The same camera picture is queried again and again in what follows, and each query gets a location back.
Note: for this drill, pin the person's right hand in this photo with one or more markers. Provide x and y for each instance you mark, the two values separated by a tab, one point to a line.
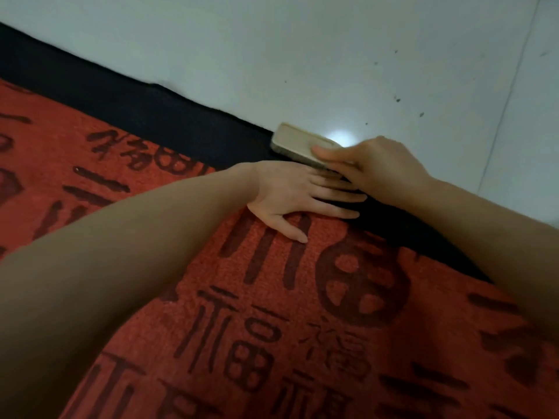
384	167

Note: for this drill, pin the person's left hand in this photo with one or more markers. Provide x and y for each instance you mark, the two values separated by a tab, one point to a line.
284	191

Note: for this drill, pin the person's right fingers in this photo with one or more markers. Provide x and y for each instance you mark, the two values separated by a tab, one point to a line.
329	155

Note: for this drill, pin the person's left middle finger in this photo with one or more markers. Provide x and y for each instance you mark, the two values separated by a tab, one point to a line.
343	195

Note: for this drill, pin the person's left thumb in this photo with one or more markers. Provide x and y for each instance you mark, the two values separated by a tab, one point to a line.
288	227

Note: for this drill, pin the beige handheld brush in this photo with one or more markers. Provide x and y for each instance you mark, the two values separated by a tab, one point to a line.
293	143

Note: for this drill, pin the red patterned black-edged mat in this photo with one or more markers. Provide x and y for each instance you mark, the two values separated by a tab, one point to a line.
270	327

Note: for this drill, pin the person's left forearm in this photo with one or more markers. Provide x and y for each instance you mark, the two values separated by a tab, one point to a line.
109	274

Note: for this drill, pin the person's right forearm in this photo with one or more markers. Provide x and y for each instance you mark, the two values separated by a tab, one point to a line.
493	239

